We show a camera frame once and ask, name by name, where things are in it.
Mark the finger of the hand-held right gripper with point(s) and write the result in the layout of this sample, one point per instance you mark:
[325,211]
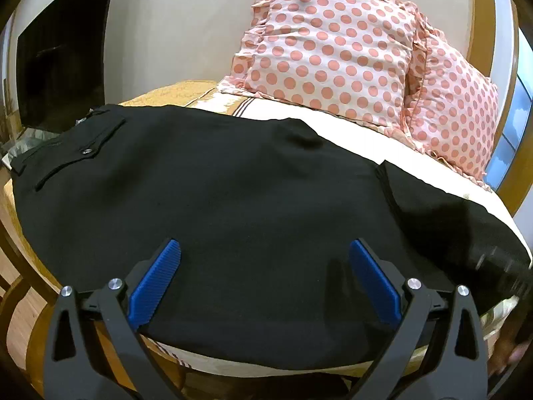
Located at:
[506,268]

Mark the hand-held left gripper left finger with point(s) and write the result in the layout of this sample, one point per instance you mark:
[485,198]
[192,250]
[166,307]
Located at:
[156,283]

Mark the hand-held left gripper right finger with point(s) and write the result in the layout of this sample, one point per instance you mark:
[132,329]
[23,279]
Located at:
[374,283]

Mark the black pants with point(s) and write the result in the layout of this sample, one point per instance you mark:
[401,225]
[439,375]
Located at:
[250,200]

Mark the window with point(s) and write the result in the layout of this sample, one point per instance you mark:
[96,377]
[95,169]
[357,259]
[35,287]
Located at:
[510,141]

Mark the wooden chair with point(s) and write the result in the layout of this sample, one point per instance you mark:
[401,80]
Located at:
[18,283]

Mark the small pink polka-dot pillow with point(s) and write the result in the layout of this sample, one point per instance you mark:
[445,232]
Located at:
[458,116]

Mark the bed with cream sheet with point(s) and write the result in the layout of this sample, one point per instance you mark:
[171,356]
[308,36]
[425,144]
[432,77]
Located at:
[341,123]

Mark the grey crumpled cloth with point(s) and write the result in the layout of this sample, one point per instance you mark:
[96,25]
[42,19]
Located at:
[25,146]

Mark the large pink polka-dot pillow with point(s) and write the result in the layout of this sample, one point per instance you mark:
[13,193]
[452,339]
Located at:
[329,50]

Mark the black television screen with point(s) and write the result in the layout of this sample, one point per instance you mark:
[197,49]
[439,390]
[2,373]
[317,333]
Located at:
[62,58]

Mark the wooden frame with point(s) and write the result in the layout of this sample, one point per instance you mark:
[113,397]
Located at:
[511,104]

